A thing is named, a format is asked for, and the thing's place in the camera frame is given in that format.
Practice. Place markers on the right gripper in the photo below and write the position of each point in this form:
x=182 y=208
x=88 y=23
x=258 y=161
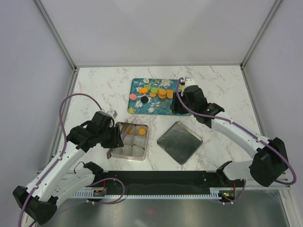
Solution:
x=176 y=105

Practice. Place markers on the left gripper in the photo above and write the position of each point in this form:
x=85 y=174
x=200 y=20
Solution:
x=116 y=142

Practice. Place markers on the metal tongs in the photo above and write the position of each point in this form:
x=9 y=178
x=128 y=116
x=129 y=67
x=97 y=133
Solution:
x=120 y=130

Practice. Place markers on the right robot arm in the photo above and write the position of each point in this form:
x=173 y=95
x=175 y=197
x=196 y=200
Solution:
x=269 y=156

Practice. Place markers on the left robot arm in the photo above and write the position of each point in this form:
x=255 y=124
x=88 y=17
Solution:
x=41 y=198

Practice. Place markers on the orange cookie stack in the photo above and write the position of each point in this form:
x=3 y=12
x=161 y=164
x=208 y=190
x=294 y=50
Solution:
x=165 y=93

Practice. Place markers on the square cookie tin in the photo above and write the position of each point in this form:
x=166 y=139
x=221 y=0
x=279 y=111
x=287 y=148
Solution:
x=135 y=146

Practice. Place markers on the green cookie right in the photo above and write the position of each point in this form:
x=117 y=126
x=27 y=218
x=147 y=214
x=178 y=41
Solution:
x=154 y=90

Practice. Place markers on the green cookie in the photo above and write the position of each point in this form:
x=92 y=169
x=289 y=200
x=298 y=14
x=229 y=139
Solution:
x=148 y=87
x=154 y=90

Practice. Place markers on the teal floral tray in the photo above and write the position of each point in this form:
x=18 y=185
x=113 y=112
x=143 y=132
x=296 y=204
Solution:
x=155 y=105

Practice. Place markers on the square metal tin lid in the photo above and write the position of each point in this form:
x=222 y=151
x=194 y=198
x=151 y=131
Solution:
x=179 y=142

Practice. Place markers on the black cookie left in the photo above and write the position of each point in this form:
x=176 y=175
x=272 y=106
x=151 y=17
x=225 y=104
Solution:
x=144 y=100

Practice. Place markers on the green cookie left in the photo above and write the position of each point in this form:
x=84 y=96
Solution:
x=148 y=87

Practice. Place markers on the orange flower cookie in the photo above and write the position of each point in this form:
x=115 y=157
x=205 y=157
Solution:
x=143 y=91

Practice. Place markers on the pink cookie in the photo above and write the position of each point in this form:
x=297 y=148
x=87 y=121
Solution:
x=133 y=97

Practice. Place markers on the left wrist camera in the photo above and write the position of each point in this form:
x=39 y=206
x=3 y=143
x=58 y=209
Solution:
x=112 y=113

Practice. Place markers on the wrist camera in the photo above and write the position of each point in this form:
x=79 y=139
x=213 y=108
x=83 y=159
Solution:
x=112 y=113
x=186 y=82

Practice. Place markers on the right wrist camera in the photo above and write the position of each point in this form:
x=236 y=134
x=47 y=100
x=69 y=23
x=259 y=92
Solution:
x=186 y=82

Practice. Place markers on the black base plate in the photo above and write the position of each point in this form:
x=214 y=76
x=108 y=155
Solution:
x=165 y=182

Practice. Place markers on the white cable duct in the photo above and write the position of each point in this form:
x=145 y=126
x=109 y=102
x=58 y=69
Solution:
x=93 y=194

